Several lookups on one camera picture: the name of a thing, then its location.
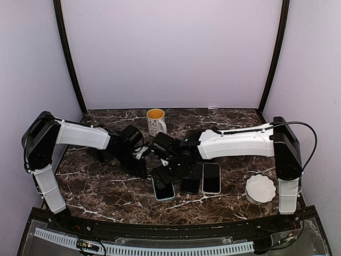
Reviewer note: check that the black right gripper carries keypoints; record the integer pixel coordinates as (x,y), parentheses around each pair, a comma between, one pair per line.
(163,176)

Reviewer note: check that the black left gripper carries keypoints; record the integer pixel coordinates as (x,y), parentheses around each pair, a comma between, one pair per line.
(138,169)

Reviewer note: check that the light blue phone case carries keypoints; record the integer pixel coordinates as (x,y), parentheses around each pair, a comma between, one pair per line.
(165,198)

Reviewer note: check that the purple-edged black smartphone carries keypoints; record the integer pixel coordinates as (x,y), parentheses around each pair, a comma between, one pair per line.
(191,184)

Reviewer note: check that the pink phone case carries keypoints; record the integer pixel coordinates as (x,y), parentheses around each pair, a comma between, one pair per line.
(211,178)

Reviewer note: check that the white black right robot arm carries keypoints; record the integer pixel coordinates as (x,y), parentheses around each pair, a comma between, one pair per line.
(275,139)

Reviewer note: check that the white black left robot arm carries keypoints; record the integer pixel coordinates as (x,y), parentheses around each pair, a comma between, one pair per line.
(48,132)

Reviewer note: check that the black smartphone bottom stack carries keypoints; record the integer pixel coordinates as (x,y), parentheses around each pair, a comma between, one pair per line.
(101,156)

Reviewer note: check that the white floral mug yellow inside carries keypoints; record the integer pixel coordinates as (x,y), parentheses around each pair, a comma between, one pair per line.
(156,122)

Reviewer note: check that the white scalloped dish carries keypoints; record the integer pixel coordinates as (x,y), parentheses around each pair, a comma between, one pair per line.
(260,189)

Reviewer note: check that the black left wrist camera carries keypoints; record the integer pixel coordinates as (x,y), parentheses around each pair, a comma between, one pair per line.
(134,141)

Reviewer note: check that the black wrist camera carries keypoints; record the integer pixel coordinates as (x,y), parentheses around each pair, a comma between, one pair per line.
(134,141)
(165,147)

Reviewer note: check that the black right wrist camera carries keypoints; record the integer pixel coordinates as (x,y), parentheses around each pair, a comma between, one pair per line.
(165,147)

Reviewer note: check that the white slotted cable duct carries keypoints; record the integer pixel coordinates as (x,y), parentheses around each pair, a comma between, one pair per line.
(129,246)

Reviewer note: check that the black front table rail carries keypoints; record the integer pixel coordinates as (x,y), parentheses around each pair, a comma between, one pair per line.
(254,228)

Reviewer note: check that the black left corner post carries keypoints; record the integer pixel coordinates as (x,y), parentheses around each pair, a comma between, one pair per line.
(67,55)

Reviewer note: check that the black corner post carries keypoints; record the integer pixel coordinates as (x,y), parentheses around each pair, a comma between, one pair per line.
(275,56)
(67,55)

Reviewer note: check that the black right corner post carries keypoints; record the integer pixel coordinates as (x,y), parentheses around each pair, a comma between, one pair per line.
(275,56)

